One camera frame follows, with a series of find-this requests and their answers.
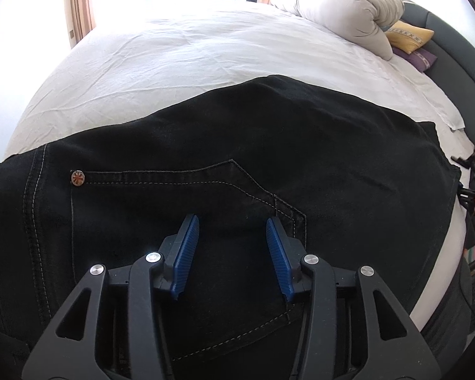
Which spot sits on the yellow patterned pillow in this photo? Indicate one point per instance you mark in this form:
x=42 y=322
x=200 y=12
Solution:
x=409 y=37

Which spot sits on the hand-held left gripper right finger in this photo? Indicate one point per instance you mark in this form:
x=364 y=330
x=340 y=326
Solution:
x=279 y=257

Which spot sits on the white flat cloth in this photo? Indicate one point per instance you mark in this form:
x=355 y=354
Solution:
x=449 y=111

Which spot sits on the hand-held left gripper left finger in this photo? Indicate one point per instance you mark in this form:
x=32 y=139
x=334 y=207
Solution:
x=186 y=253

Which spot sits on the bed with white sheet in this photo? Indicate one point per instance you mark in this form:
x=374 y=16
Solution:
x=221 y=47

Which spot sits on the black denim pants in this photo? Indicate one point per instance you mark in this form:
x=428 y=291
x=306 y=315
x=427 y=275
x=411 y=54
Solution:
x=241 y=146

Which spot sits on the grey upholstered headboard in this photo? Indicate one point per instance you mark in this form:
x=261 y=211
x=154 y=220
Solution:
x=459 y=67

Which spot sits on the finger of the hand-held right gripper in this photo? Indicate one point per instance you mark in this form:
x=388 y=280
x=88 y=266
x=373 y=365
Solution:
x=468 y=196
x=469 y=164

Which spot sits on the rolled white duvet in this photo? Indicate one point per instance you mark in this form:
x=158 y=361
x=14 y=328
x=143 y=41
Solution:
x=340 y=12

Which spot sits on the purple pillow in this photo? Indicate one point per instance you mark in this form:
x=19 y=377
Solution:
x=419 y=59

